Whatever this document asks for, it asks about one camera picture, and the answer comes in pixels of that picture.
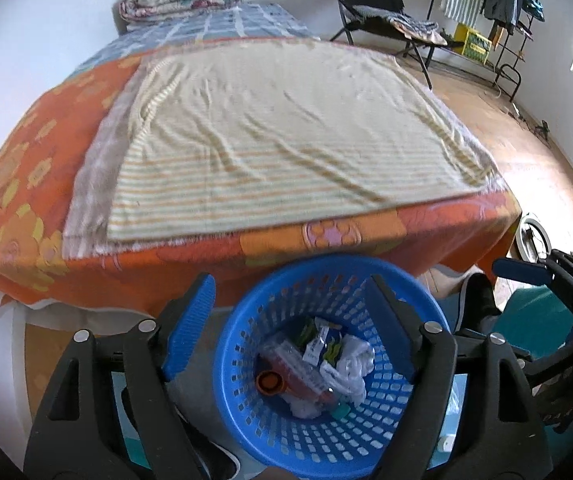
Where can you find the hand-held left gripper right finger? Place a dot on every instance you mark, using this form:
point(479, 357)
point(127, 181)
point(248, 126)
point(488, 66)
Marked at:
point(391, 330)

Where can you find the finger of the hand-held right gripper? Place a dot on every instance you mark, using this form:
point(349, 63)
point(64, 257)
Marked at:
point(541, 362)
point(516, 270)

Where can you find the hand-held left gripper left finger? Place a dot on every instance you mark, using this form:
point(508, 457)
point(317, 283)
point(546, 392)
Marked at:
point(191, 325)

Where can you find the clear plastic bag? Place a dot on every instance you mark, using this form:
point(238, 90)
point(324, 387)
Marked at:
point(354, 365)

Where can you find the blue green snack wrapper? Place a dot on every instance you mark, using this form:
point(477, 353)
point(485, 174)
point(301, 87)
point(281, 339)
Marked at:
point(324, 347)

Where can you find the blue plastic basket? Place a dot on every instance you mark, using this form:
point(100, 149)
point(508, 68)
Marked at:
point(266, 300)

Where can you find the clear plastic bottle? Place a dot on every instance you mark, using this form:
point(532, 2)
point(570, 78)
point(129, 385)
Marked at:
point(340, 411)

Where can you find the orange round cap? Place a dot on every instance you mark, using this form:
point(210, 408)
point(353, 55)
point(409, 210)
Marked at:
point(269, 384)

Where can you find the red cardboard carton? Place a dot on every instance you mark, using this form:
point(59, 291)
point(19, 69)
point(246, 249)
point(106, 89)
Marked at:
point(291, 360)

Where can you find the white round device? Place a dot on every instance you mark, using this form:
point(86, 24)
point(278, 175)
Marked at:
point(534, 237)

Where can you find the teal cloth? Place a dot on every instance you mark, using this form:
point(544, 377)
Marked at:
point(536, 315)

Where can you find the black shoe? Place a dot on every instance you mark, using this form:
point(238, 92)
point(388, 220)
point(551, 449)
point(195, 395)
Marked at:
point(476, 300)

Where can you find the black white-soled sneaker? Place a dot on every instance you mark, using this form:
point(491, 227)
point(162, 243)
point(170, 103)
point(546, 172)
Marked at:
point(216, 455)

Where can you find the orange floral blanket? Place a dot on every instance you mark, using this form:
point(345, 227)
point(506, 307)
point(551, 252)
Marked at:
point(26, 210)

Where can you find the striped cream towel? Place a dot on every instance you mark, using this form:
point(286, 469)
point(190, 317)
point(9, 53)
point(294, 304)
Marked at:
point(276, 135)

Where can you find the black drying rack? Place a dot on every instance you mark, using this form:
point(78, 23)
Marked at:
point(509, 60)

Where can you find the yellow plastic crate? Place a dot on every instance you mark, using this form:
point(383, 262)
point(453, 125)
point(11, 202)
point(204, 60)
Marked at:
point(474, 45)

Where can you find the striped cloth on chair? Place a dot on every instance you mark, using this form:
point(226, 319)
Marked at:
point(411, 27)

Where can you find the teal hanging garment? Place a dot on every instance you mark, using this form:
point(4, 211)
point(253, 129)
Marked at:
point(531, 5)

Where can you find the blue checked bedsheet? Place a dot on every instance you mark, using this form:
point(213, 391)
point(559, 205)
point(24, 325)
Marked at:
point(226, 22)

